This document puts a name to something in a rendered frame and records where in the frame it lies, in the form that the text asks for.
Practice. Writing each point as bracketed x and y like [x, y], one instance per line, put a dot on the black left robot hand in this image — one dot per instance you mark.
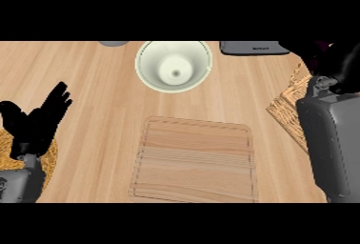
[37, 127]

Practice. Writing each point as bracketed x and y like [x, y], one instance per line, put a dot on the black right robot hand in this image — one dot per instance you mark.
[344, 70]

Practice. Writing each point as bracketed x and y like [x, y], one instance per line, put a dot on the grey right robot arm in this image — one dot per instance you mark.
[332, 143]

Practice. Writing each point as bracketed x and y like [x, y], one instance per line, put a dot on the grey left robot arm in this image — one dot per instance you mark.
[18, 184]

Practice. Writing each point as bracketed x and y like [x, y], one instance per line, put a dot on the dark purple eggplant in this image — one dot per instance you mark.
[323, 46]

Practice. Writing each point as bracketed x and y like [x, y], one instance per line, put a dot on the pale wooden cutting board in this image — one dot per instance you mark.
[196, 158]

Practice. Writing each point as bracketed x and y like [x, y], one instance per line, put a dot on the dark grey flat appliance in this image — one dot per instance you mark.
[252, 48]

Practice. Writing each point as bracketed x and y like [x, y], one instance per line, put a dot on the grey round object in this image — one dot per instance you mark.
[113, 43]

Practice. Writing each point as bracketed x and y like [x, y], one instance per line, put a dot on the white bowl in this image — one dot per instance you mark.
[173, 68]

